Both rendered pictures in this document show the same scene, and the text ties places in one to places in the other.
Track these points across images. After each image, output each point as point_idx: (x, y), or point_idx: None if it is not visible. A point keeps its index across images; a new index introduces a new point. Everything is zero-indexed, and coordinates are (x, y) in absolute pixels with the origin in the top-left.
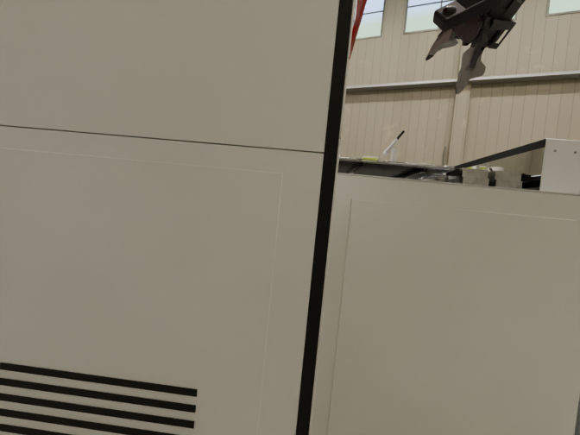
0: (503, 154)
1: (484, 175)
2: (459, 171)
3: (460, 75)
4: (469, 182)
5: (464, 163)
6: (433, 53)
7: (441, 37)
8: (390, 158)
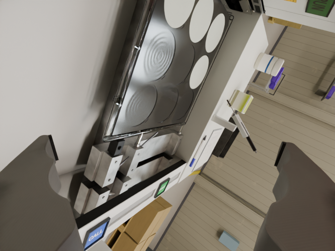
0: (98, 212)
1: (97, 179)
2: (111, 152)
3: (33, 159)
4: (92, 155)
5: (155, 181)
6: (280, 165)
7: (329, 216)
8: (226, 120)
